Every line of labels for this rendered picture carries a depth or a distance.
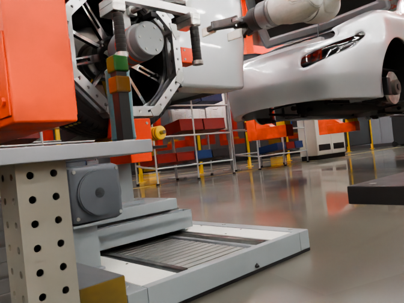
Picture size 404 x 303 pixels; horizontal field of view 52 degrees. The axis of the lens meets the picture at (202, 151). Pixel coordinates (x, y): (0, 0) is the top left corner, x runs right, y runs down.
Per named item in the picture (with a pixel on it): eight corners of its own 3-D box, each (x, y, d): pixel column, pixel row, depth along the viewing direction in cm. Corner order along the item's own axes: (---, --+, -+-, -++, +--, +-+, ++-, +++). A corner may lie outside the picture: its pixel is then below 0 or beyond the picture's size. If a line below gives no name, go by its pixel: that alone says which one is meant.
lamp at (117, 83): (122, 95, 102) (121, 79, 102) (131, 92, 99) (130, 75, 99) (109, 94, 99) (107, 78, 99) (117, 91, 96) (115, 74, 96)
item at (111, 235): (145, 223, 206) (143, 204, 207) (193, 228, 180) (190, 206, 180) (48, 247, 172) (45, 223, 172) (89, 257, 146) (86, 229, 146)
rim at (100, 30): (147, 44, 208) (54, -12, 176) (176, 30, 191) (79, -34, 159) (124, 137, 194) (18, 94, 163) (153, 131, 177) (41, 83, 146)
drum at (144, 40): (136, 70, 172) (133, 37, 172) (168, 58, 156) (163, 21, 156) (106, 68, 162) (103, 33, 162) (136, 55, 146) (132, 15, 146)
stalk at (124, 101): (127, 142, 101) (119, 60, 101) (134, 141, 99) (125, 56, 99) (116, 143, 99) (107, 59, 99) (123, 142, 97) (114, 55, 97)
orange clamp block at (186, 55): (171, 66, 186) (186, 67, 192) (182, 62, 180) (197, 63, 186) (169, 50, 186) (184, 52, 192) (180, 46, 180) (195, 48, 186)
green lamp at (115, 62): (121, 74, 102) (119, 59, 102) (130, 71, 99) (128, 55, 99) (106, 74, 99) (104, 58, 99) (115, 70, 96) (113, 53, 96)
